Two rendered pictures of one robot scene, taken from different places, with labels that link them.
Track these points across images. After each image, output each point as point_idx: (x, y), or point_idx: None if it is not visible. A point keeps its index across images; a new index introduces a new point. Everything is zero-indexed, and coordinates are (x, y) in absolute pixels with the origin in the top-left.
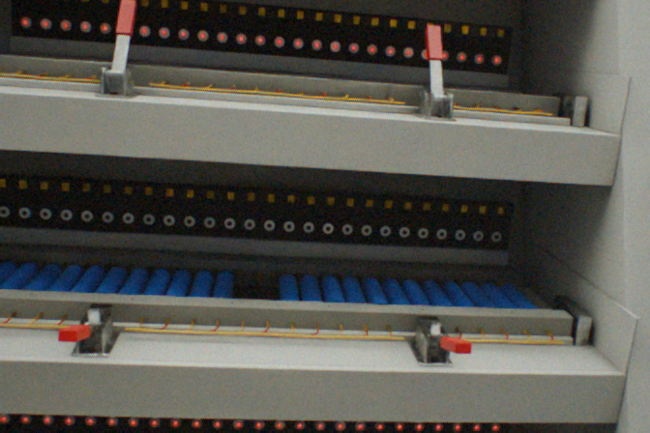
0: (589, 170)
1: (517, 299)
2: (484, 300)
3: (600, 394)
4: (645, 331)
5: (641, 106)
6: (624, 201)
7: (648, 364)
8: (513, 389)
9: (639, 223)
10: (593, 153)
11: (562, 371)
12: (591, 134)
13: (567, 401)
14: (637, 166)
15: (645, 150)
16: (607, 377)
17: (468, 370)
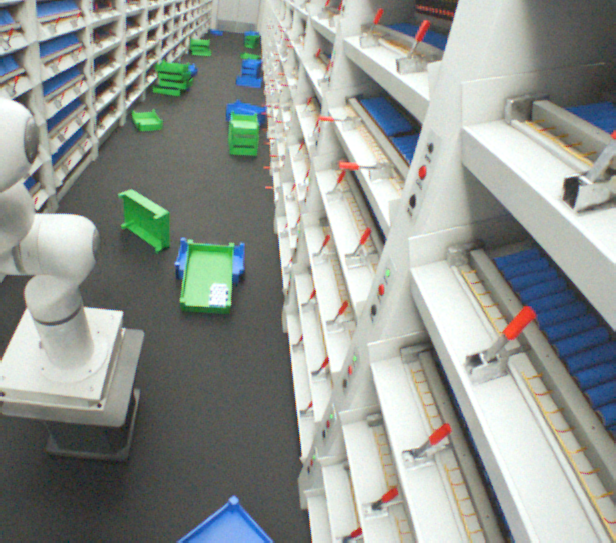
0: (424, 118)
1: None
2: None
3: (387, 230)
4: (400, 214)
5: (441, 85)
6: (418, 141)
7: (395, 231)
8: (375, 204)
9: (417, 157)
10: (424, 108)
11: (383, 209)
12: (422, 96)
13: (383, 224)
14: (428, 123)
15: (433, 114)
16: (387, 223)
17: (370, 186)
